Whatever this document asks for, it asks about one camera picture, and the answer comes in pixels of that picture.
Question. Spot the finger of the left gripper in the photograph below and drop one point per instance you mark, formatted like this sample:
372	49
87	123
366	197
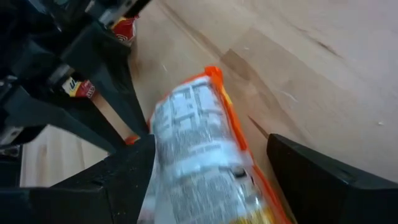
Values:
46	112
115	81

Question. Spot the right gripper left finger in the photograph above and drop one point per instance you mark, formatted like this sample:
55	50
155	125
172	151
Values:
93	199

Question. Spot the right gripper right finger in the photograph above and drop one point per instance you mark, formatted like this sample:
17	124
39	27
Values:
335	202

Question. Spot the red Maruchan noodle packet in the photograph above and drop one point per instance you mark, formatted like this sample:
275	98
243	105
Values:
124	31

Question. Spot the orange Maruchan noodle packet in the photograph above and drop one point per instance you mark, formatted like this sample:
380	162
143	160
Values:
192	140

